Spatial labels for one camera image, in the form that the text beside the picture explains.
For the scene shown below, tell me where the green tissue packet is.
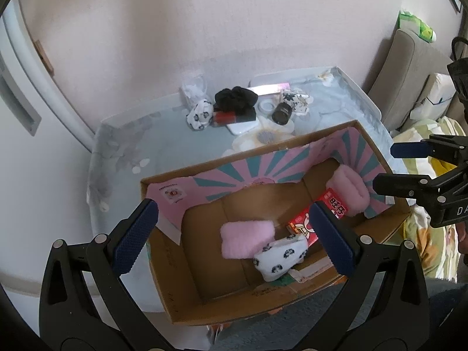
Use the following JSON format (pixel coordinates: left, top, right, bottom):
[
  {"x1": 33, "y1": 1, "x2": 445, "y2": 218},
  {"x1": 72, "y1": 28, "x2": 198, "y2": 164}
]
[{"x1": 398, "y1": 9, "x2": 436, "y2": 42}]

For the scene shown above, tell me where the red snack packet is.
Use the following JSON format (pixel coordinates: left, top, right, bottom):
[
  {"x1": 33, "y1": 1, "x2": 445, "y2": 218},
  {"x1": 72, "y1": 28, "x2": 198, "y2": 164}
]
[{"x1": 286, "y1": 187, "x2": 352, "y2": 246}]

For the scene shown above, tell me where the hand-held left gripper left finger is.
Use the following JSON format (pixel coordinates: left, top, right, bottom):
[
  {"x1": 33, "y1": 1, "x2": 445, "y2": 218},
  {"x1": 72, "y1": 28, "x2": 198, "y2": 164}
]
[{"x1": 38, "y1": 198, "x2": 166, "y2": 351}]

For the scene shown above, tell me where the black round jar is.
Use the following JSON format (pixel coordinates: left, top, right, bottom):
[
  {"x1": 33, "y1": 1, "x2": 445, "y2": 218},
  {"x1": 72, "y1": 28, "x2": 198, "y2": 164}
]
[{"x1": 271, "y1": 102, "x2": 293, "y2": 124}]

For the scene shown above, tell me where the cardboard box with pink flaps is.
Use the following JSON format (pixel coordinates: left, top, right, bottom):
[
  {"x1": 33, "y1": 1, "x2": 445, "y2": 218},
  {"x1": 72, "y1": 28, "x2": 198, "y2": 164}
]
[{"x1": 141, "y1": 119, "x2": 412, "y2": 326}]

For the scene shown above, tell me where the recessed door handle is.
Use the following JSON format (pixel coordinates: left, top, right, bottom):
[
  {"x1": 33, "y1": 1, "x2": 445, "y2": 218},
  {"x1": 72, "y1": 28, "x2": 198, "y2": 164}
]
[{"x1": 0, "y1": 56, "x2": 42, "y2": 136}]

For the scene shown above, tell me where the pink shiny flat box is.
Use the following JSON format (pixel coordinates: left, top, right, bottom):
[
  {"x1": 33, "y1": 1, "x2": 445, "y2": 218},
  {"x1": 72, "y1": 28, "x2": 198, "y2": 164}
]
[{"x1": 252, "y1": 83, "x2": 291, "y2": 97}]

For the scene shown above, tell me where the black bag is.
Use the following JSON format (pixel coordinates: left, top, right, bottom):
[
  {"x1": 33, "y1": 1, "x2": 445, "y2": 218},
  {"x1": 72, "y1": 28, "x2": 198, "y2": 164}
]
[{"x1": 447, "y1": 37, "x2": 468, "y2": 104}]

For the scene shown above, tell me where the green and white packet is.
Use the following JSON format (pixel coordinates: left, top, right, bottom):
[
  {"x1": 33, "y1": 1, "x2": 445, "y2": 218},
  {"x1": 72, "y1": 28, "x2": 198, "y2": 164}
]
[{"x1": 280, "y1": 254, "x2": 339, "y2": 286}]

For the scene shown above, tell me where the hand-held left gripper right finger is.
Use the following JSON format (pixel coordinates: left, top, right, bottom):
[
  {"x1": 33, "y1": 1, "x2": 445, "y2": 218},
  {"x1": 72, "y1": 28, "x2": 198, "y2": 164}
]
[{"x1": 295, "y1": 202, "x2": 430, "y2": 351}]

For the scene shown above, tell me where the clear plastic bag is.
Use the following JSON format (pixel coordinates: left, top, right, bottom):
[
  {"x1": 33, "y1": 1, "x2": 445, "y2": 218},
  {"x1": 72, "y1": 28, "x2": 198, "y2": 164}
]
[{"x1": 180, "y1": 75, "x2": 208, "y2": 106}]

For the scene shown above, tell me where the black cloth scrunchie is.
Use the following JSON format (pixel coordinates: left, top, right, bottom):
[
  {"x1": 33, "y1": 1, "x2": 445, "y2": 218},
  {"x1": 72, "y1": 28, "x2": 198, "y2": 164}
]
[{"x1": 214, "y1": 87, "x2": 259, "y2": 112}]

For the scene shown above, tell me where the white cushion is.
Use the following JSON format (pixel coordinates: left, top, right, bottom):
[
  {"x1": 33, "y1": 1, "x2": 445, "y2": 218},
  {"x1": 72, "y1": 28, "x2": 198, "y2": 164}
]
[{"x1": 411, "y1": 73, "x2": 461, "y2": 119}]

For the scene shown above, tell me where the panda print white sock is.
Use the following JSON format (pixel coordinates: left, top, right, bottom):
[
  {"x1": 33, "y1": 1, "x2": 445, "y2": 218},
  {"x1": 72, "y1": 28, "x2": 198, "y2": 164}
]
[
  {"x1": 253, "y1": 235, "x2": 308, "y2": 282},
  {"x1": 186, "y1": 99, "x2": 214, "y2": 131}
]

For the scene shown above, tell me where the floral print small box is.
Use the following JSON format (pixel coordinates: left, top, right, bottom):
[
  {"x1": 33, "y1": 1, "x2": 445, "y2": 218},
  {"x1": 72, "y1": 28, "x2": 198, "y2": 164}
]
[{"x1": 280, "y1": 90, "x2": 312, "y2": 115}]

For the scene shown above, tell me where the yellow green patterned blanket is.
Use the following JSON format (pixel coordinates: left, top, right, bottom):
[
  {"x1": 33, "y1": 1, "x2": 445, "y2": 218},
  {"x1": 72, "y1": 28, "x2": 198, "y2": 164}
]
[{"x1": 393, "y1": 117, "x2": 468, "y2": 282}]

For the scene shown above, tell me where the white door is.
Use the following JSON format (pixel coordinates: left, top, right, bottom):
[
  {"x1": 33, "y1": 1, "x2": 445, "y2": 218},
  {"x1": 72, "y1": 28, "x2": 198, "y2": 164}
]
[{"x1": 0, "y1": 0, "x2": 92, "y2": 205}]

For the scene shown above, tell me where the white square case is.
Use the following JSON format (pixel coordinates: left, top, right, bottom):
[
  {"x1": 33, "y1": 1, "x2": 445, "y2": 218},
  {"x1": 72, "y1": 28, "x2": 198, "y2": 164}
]
[{"x1": 226, "y1": 119, "x2": 259, "y2": 136}]

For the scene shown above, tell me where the red and black lipstick box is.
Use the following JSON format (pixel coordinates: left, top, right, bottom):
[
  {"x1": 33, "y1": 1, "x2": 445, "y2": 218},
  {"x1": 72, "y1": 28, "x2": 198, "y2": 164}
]
[{"x1": 212, "y1": 108, "x2": 257, "y2": 125}]

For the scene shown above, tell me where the beige cushion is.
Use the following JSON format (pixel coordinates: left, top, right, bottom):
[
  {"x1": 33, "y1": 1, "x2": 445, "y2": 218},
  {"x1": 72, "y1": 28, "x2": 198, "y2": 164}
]
[{"x1": 367, "y1": 28, "x2": 454, "y2": 132}]

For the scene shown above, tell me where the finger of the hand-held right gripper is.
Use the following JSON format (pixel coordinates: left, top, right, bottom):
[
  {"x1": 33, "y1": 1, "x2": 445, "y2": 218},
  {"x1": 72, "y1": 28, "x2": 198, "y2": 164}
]
[
  {"x1": 373, "y1": 173, "x2": 445, "y2": 206},
  {"x1": 390, "y1": 134, "x2": 468, "y2": 168}
]

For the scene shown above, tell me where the rolled pink towel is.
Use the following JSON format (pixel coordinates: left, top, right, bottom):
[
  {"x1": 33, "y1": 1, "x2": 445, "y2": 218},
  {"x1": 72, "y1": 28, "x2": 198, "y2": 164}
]
[
  {"x1": 220, "y1": 220, "x2": 276, "y2": 260},
  {"x1": 326, "y1": 164, "x2": 371, "y2": 217}
]

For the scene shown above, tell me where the wooden door latch block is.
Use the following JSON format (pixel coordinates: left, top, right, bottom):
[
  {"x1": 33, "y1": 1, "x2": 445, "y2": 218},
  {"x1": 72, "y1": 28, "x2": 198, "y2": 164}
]
[{"x1": 33, "y1": 39, "x2": 54, "y2": 76}]

